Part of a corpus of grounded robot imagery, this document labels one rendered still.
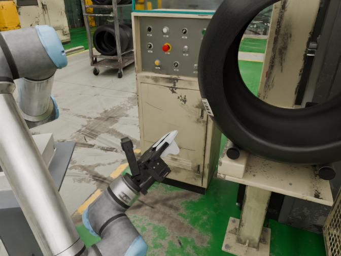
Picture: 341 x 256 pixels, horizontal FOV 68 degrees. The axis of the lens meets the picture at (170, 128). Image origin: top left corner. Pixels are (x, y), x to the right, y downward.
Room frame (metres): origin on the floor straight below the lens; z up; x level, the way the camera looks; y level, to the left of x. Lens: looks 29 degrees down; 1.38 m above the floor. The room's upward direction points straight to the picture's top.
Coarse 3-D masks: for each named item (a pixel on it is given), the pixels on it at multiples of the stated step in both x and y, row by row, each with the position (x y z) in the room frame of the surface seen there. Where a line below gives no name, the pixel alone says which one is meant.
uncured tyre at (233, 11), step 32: (224, 0) 0.75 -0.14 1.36; (256, 0) 0.67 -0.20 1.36; (224, 32) 0.70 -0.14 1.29; (224, 64) 0.96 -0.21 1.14; (224, 96) 0.70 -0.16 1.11; (224, 128) 0.69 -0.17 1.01; (256, 128) 0.84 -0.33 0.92; (288, 128) 0.84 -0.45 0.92; (320, 128) 0.79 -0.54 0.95; (288, 160) 0.61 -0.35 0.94; (320, 160) 0.58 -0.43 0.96
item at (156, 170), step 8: (144, 152) 0.66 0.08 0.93; (152, 152) 0.61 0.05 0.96; (144, 160) 0.60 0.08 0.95; (160, 160) 0.61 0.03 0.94; (144, 168) 0.60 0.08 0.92; (152, 168) 0.59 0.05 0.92; (160, 168) 0.60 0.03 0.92; (168, 168) 0.60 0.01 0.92; (128, 176) 0.58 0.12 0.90; (136, 176) 0.58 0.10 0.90; (144, 176) 0.59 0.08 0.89; (152, 176) 0.58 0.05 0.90; (160, 176) 0.59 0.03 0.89; (136, 184) 0.57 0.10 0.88; (144, 184) 0.58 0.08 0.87; (144, 192) 0.57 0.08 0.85
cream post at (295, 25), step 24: (288, 0) 1.01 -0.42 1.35; (312, 0) 0.98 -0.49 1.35; (288, 24) 1.00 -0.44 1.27; (312, 24) 0.97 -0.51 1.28; (288, 48) 1.00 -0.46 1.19; (288, 72) 0.99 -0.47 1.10; (264, 96) 1.02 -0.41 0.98; (288, 96) 0.98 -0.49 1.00; (264, 192) 0.98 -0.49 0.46; (264, 216) 0.97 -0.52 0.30; (240, 240) 1.01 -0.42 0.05
